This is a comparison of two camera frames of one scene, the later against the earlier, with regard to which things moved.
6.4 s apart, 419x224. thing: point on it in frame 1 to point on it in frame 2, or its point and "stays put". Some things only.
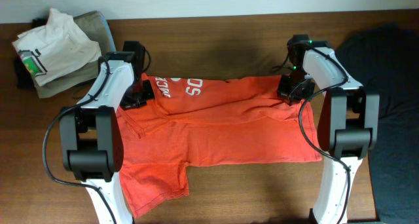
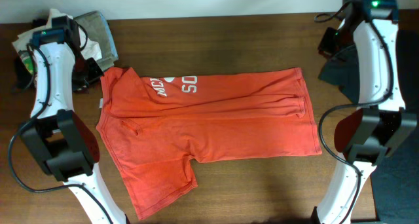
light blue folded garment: x=109 y=30 stays put
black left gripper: x=129 y=103 to x=98 y=73
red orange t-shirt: x=208 y=120 stays put
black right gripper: x=283 y=92 to x=325 y=46
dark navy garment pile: x=385 y=57 stays put
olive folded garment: x=92 y=24 stays put
